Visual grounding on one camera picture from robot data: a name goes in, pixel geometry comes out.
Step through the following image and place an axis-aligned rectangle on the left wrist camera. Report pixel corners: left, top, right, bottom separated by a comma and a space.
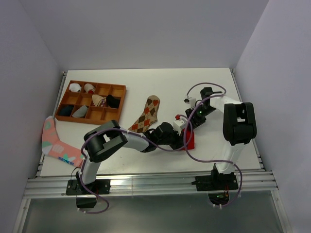
173, 115, 187, 135

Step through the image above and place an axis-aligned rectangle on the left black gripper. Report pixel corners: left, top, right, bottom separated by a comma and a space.
157, 128, 187, 151

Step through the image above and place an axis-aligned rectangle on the purple cable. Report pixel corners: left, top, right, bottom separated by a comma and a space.
79, 114, 195, 215
182, 82, 244, 209

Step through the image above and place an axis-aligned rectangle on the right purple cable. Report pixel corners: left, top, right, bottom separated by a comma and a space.
182, 82, 244, 209

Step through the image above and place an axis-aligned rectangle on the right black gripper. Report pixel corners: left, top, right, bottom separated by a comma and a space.
185, 105, 216, 132

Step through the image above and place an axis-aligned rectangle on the aluminium frame rail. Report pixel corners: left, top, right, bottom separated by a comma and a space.
22, 170, 278, 199

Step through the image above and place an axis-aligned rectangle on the grey rolled sock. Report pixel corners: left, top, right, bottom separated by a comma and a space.
72, 105, 88, 118

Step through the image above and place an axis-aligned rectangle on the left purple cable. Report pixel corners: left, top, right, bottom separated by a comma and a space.
79, 114, 195, 215

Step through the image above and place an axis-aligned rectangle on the brown argyle sock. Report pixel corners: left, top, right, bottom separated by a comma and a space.
128, 95, 160, 133

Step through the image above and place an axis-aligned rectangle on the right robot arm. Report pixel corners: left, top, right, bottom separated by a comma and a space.
184, 87, 257, 189

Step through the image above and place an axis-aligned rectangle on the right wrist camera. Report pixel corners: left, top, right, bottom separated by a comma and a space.
184, 95, 197, 109

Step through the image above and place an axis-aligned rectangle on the pink patterned sock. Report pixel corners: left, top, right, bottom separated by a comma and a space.
41, 116, 83, 167

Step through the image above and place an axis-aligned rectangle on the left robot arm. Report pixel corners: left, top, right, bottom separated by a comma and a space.
77, 120, 185, 194

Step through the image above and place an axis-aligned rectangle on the white rolled sock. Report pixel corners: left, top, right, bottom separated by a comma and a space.
69, 83, 82, 93

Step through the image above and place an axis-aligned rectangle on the dark teal rolled sock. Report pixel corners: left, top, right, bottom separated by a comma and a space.
59, 105, 74, 117

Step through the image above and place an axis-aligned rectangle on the beige red rolled sock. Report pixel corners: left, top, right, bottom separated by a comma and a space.
84, 83, 95, 94

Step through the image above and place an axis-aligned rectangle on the black rolled sock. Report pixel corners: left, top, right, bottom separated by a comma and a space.
106, 95, 121, 109

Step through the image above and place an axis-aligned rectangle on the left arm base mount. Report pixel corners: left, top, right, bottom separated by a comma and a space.
66, 179, 110, 209

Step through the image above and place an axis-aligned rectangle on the orange compartment tray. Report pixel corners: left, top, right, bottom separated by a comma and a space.
55, 80, 126, 125

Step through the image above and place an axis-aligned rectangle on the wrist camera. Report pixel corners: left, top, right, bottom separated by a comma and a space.
173, 115, 187, 135
184, 95, 197, 109

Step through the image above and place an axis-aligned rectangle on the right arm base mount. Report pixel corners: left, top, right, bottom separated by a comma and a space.
191, 174, 239, 206

